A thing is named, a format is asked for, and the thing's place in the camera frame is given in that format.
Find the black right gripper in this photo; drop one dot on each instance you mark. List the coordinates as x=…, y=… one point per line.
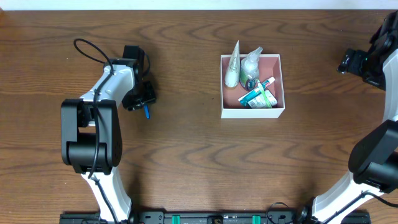
x=347, y=61

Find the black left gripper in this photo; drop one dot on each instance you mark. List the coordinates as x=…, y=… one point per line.
x=140, y=98

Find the blue disposable razor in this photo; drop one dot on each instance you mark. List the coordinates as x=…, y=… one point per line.
x=147, y=113

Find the white shampoo tube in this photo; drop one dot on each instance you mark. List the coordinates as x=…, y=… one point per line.
x=232, y=74

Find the green white toothbrush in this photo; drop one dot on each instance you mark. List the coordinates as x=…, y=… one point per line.
x=265, y=100

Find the green Colgate toothpaste tube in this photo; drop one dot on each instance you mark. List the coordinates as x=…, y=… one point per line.
x=253, y=93

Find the green white soap packet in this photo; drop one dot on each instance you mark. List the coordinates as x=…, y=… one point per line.
x=257, y=103

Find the clear mouthwash bottle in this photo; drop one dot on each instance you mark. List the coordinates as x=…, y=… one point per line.
x=249, y=71

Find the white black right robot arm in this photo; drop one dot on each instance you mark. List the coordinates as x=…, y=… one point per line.
x=372, y=165

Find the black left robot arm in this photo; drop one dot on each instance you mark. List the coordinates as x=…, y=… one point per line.
x=91, y=135

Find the white box pink interior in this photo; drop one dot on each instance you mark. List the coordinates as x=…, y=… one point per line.
x=269, y=66

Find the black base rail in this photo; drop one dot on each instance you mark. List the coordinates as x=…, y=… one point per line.
x=274, y=216

